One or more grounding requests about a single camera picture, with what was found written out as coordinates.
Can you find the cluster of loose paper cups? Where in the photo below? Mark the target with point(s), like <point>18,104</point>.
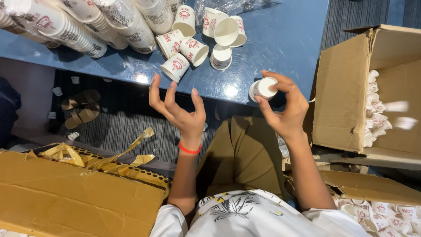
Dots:
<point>194,49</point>

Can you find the person's olive trousers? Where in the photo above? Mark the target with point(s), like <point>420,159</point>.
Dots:
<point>243,158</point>

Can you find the heap of loose paper cups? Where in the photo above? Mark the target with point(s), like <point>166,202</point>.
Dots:
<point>381,217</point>
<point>373,108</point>

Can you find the person's left hand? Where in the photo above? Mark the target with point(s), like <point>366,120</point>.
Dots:
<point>184,120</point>

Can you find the printed white paper cup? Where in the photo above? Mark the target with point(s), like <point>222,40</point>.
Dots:
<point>396,106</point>
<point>259,89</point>
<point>405,123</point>

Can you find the torn yellow packing tape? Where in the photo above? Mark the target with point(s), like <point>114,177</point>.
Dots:
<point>65,153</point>

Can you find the pile of wrapped cup stacks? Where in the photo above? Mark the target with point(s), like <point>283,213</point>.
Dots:
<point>65,29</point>

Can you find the yellow black dotted sheet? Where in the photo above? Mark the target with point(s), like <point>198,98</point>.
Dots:
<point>148,176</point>

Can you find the taped brown cardboard box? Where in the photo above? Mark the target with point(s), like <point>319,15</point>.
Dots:
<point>65,200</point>

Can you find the brown sandal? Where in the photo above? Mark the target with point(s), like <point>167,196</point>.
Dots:
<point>82,98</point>
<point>84,116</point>

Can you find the person's right hand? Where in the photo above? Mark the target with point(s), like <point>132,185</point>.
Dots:
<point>289,112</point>

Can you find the person's white printed shirt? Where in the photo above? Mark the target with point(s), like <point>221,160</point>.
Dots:
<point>250,217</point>

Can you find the clear plastic wrapper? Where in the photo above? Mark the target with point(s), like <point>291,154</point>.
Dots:
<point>230,6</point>

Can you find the open brown cardboard box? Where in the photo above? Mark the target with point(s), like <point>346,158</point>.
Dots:
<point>368,186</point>
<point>342,92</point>

